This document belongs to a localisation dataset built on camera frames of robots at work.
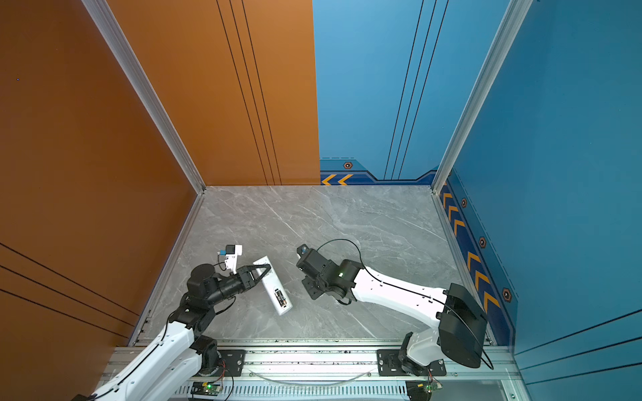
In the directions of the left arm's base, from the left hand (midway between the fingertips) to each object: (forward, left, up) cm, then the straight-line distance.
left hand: (270, 267), depth 76 cm
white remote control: (-5, -1, -3) cm, 6 cm away
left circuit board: (-29, +17, -18) cm, 38 cm away
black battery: (-8, -4, -6) cm, 11 cm away
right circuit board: (-29, -45, -16) cm, 56 cm away
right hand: (-2, -12, -4) cm, 13 cm away
